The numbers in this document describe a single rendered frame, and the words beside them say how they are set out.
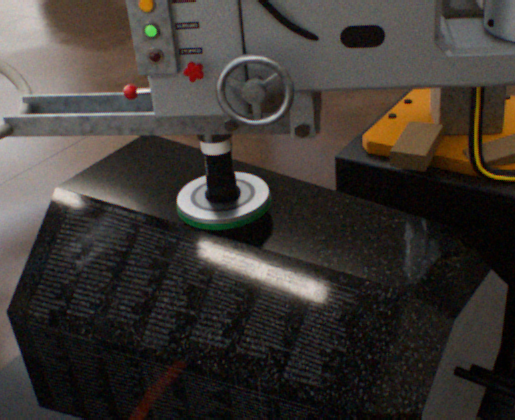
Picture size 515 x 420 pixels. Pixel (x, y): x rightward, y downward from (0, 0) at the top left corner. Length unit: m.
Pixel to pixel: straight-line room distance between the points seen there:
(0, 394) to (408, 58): 1.85
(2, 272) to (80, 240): 1.46
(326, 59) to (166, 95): 0.33
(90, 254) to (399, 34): 0.93
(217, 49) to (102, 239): 0.64
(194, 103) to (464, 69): 0.53
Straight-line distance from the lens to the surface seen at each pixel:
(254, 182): 1.75
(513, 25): 1.48
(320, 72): 1.46
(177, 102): 1.51
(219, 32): 1.44
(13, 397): 2.70
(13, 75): 1.92
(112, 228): 1.86
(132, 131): 1.62
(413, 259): 1.57
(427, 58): 1.46
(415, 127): 2.20
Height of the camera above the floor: 1.79
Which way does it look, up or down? 32 degrees down
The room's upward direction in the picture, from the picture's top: 6 degrees counter-clockwise
